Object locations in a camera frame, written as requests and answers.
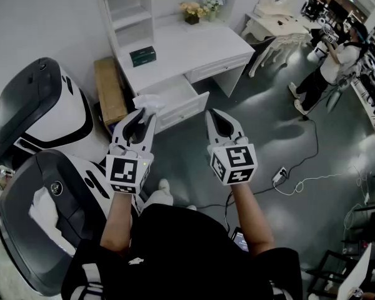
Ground black chair frame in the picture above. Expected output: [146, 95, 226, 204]
[305, 250, 348, 296]

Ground yellow flowers in black pot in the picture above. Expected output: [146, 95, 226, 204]
[179, 1, 210, 26]

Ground white power strip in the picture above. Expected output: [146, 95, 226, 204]
[271, 166, 288, 183]

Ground person's black shirt torso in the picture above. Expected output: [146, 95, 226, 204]
[61, 203, 304, 300]

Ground white cable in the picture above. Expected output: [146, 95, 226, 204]
[273, 172, 343, 196]

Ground white vanity table with mirror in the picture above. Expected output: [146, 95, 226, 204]
[241, 0, 320, 78]

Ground clear plastic bag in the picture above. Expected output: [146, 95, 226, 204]
[132, 94, 161, 120]

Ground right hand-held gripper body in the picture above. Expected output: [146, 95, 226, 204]
[207, 134, 258, 186]

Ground black tablet screen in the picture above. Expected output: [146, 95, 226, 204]
[230, 226, 250, 253]

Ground white drawer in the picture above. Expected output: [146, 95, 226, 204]
[189, 52, 251, 83]
[136, 74, 211, 134]

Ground brown cardboard box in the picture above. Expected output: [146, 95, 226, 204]
[93, 57, 129, 128]

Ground white board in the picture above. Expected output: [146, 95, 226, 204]
[336, 242, 373, 300]

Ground person's left forearm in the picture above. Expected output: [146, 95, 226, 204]
[99, 189, 136, 258]

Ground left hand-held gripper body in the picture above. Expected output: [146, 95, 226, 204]
[105, 136, 155, 195]

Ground person's right forearm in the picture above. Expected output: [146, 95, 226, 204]
[228, 181, 276, 259]

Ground rows of black white devices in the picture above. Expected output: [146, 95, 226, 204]
[349, 17, 375, 134]

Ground white desk with hutch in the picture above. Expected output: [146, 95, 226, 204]
[92, 0, 256, 99]

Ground pale flowers in white vase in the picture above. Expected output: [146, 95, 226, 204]
[201, 0, 226, 23]

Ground black cable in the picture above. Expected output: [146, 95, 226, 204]
[251, 117, 320, 196]

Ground person's legs in beige trousers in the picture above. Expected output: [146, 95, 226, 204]
[142, 178, 198, 214]

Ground dark green box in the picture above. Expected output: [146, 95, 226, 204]
[129, 46, 158, 69]

